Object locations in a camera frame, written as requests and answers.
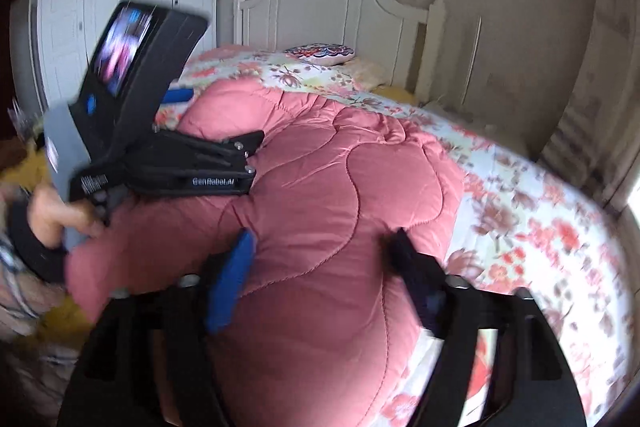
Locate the patterned round pillow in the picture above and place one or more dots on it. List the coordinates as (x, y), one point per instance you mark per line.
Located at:
(320, 54)

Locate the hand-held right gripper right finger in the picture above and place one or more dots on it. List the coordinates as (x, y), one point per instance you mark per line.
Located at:
(417, 287)

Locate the cream printed curtain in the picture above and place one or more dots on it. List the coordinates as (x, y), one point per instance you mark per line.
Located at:
(575, 132)

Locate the person's left hand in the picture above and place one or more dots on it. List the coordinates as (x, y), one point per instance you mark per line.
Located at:
(50, 212)

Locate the floral patchwork blanket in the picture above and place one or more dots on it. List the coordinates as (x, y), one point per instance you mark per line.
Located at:
(525, 217)

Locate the person's left forearm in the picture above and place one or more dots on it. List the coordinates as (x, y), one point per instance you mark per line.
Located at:
(30, 257)

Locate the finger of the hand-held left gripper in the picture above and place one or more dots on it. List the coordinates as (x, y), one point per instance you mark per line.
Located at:
(177, 96)
(200, 167)

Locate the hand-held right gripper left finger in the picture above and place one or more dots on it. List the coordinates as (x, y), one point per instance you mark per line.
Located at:
(232, 282)

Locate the pink quilted comforter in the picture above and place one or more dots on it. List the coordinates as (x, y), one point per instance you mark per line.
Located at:
(310, 207)

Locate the white wooden headboard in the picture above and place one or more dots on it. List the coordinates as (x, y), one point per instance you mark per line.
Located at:
(325, 2)

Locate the cream pillow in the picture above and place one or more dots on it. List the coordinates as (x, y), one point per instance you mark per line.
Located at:
(370, 74)

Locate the brown fleece blanket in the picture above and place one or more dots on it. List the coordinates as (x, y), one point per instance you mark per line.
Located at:
(30, 372)

